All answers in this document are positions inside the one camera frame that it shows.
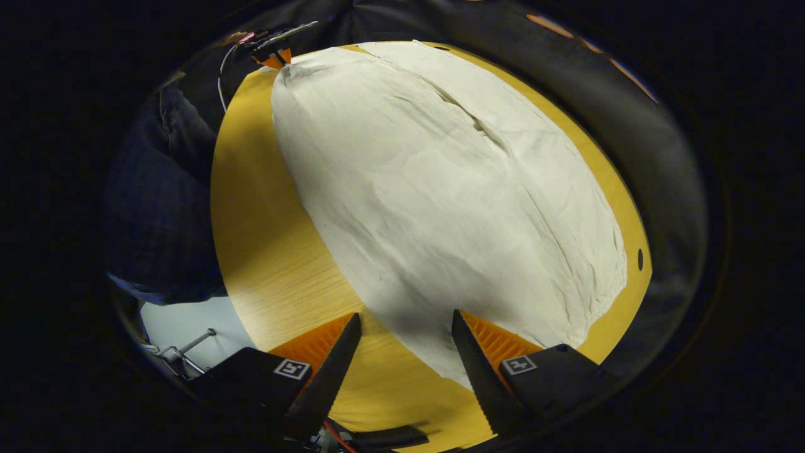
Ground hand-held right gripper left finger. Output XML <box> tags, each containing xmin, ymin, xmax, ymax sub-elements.
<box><xmin>187</xmin><ymin>312</ymin><xmax>363</xmax><ymax>441</ymax></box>

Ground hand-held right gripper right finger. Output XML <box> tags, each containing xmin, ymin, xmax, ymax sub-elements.
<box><xmin>450</xmin><ymin>308</ymin><xmax>623</xmax><ymax>438</ymax></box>

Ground black backdrop cloth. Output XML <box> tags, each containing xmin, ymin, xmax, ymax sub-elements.
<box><xmin>176</xmin><ymin>0</ymin><xmax>711</xmax><ymax>384</ymax></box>

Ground white jeans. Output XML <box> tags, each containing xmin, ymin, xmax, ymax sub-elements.
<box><xmin>270</xmin><ymin>40</ymin><xmax>628</xmax><ymax>391</ymax></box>

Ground thin gripper cable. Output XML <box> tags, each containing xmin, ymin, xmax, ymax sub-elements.
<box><xmin>217</xmin><ymin>43</ymin><xmax>238</xmax><ymax>114</ymax></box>

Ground metal frame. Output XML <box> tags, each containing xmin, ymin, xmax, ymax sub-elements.
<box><xmin>143</xmin><ymin>327</ymin><xmax>218</xmax><ymax>380</ymax></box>

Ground person's dark blue trousers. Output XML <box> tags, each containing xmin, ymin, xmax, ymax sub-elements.
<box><xmin>104</xmin><ymin>82</ymin><xmax>228</xmax><ymax>307</ymax></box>

